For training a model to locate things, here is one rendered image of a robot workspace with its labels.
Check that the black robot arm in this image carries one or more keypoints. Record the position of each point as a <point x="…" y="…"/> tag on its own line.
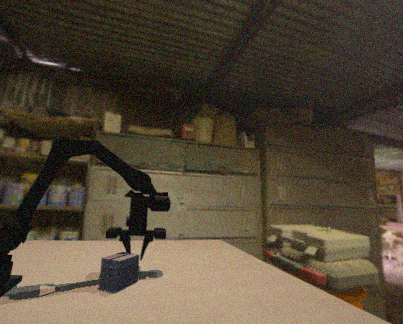
<point x="15" y="230"/>

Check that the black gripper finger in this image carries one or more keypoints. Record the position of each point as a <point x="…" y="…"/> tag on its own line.
<point x="127" y="244"/>
<point x="144" y="245"/>

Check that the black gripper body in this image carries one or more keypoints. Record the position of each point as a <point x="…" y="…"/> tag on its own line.
<point x="137" y="226"/>

